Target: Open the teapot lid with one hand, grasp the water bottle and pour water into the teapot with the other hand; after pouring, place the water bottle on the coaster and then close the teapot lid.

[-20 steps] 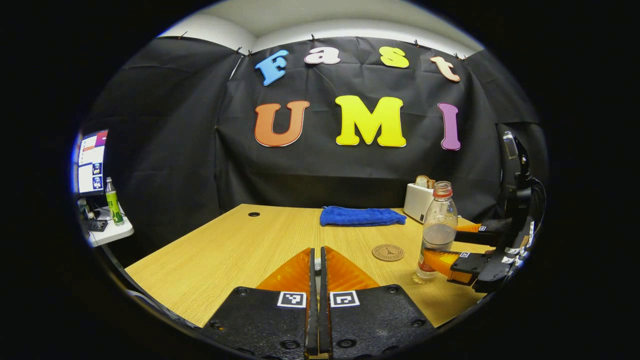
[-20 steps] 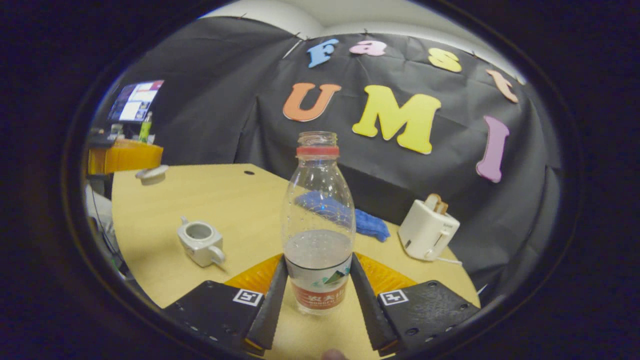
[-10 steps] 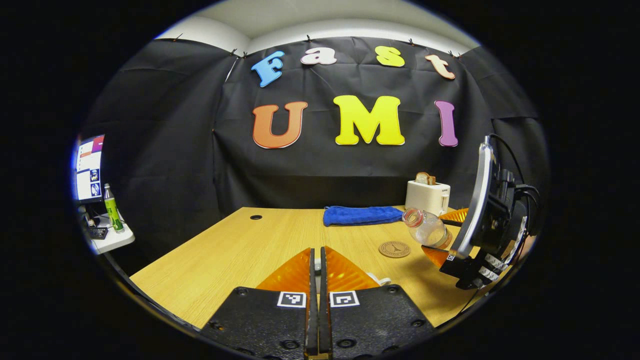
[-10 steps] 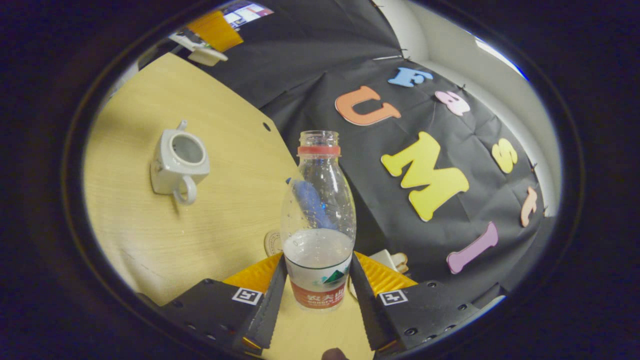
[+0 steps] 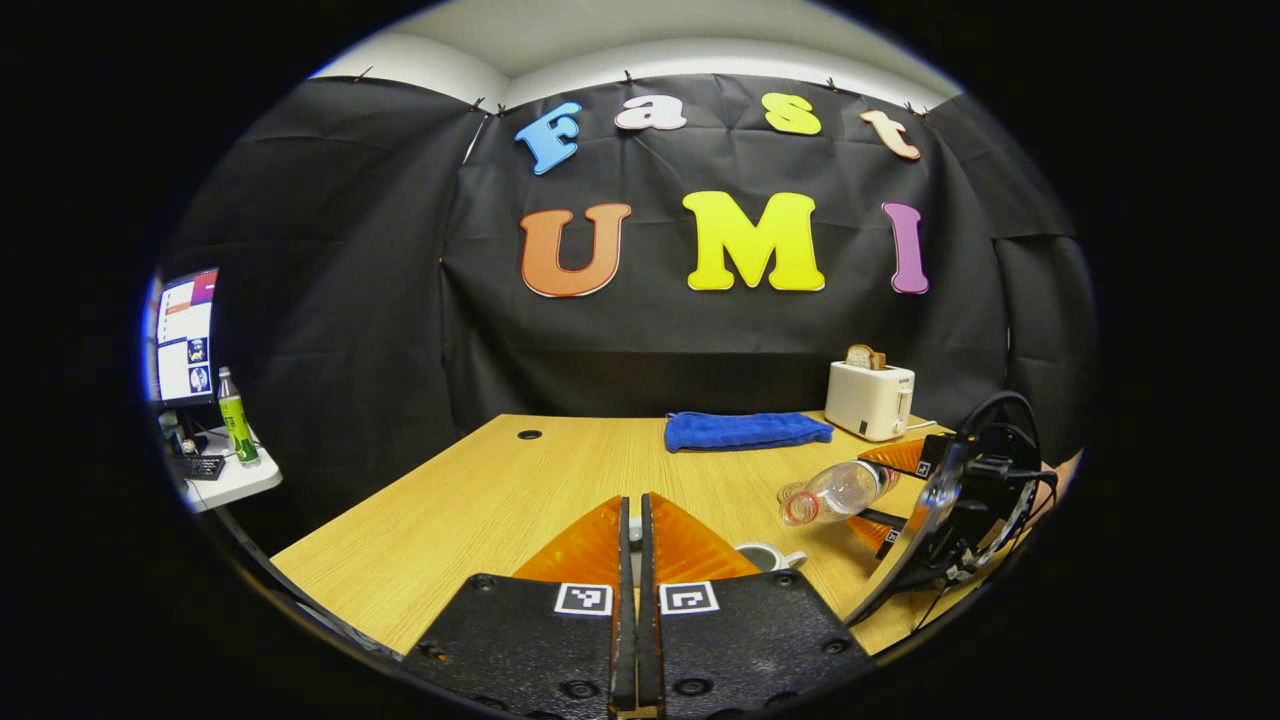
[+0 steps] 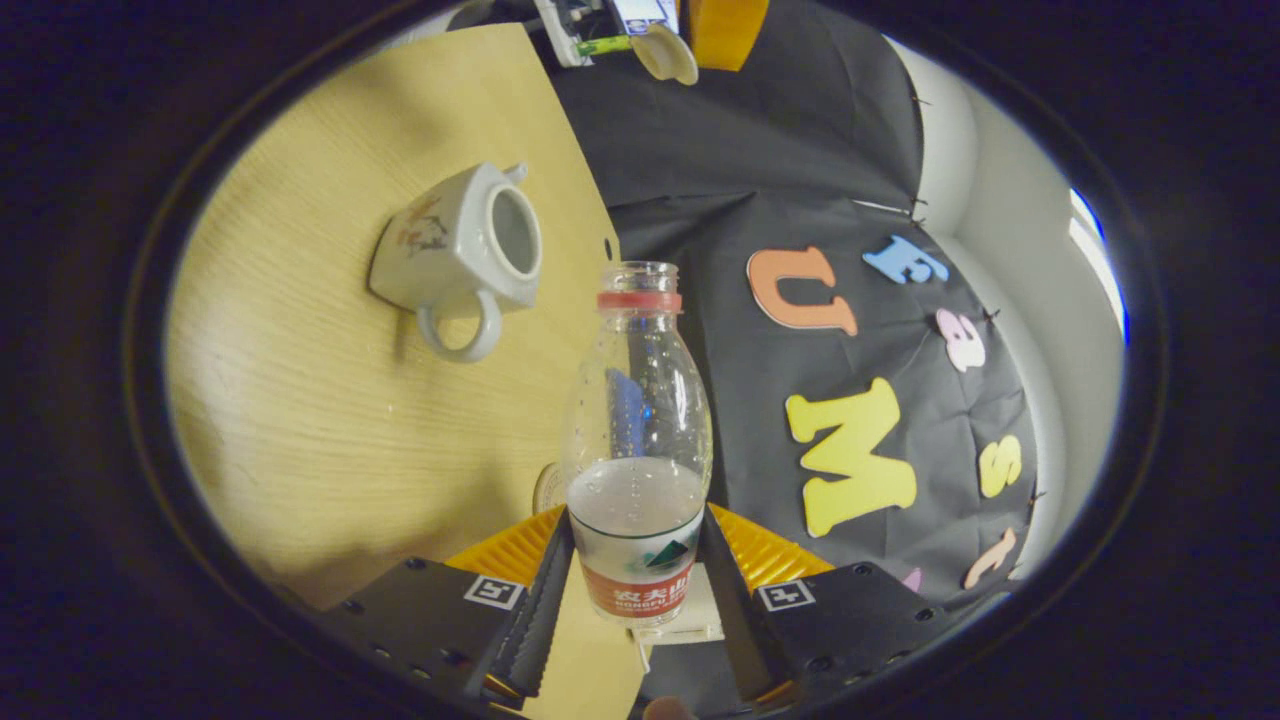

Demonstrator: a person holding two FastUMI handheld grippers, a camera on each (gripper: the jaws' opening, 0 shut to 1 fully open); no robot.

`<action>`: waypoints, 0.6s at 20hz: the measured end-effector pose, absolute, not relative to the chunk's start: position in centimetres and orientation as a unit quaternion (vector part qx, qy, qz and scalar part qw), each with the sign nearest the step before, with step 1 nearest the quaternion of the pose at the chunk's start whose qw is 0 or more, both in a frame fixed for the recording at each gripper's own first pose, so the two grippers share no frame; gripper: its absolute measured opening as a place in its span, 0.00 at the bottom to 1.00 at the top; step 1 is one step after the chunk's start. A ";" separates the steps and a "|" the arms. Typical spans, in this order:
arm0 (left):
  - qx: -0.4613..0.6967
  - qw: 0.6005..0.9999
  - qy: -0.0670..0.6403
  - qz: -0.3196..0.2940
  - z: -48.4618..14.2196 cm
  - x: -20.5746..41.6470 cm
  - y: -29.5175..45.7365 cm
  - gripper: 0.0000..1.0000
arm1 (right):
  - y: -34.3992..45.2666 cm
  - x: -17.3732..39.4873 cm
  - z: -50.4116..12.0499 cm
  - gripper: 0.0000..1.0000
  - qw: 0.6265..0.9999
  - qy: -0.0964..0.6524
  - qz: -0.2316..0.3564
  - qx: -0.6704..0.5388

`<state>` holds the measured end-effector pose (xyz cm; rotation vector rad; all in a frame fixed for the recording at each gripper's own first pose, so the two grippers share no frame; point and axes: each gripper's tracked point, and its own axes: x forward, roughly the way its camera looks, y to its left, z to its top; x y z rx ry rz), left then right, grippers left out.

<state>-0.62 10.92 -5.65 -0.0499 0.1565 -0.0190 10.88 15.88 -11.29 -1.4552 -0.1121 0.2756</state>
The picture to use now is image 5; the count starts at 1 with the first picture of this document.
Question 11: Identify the black backdrop cloth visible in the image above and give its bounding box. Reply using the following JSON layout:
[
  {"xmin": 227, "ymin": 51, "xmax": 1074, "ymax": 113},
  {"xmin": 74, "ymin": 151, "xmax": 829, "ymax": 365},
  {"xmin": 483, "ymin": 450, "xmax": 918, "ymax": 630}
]
[{"xmin": 160, "ymin": 70, "xmax": 1099, "ymax": 531}]

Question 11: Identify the white toaster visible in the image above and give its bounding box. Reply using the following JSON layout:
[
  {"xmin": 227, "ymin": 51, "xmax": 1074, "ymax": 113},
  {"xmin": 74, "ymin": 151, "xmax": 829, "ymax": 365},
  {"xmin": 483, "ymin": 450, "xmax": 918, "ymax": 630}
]
[{"xmin": 825, "ymin": 361, "xmax": 916, "ymax": 443}]

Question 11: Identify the green drink bottle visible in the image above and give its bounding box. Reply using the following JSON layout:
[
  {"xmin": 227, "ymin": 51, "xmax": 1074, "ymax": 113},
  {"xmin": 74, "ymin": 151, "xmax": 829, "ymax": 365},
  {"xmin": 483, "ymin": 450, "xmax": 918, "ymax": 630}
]
[{"xmin": 217, "ymin": 366, "xmax": 262, "ymax": 468}]

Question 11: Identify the computer monitor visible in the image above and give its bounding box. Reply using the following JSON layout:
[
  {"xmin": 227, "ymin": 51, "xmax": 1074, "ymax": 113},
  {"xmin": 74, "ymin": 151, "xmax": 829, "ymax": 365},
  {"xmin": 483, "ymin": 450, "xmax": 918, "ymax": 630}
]
[{"xmin": 152, "ymin": 267, "xmax": 220, "ymax": 406}]

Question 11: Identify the white side table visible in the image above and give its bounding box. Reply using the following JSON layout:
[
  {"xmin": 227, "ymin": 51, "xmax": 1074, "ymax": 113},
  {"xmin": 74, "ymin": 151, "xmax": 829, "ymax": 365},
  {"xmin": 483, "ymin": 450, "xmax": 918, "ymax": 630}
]
[{"xmin": 160, "ymin": 425, "xmax": 284, "ymax": 514}]

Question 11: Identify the blue towel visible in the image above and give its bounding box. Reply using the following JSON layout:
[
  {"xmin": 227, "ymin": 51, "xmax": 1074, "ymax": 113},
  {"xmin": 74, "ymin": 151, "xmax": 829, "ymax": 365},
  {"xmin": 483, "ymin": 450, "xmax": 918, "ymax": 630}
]
[{"xmin": 664, "ymin": 411, "xmax": 835, "ymax": 454}]

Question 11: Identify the clear plastic water bottle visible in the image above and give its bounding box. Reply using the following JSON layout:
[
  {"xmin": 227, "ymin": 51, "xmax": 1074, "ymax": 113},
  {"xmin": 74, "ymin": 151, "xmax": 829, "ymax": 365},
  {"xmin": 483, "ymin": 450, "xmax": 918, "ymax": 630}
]
[{"xmin": 779, "ymin": 459, "xmax": 901, "ymax": 527}]

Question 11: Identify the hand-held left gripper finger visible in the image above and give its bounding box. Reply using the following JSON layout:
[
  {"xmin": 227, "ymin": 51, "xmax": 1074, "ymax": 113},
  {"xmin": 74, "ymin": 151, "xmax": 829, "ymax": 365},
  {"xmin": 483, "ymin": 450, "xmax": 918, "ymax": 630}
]
[
  {"xmin": 640, "ymin": 492, "xmax": 873, "ymax": 720},
  {"xmin": 400, "ymin": 495, "xmax": 638, "ymax": 720}
]

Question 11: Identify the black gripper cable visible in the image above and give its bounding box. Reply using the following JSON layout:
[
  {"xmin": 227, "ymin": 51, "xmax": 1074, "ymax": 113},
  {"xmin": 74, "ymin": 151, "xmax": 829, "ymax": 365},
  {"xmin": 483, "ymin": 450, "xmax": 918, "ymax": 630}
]
[{"xmin": 960, "ymin": 392, "xmax": 1043, "ymax": 481}]

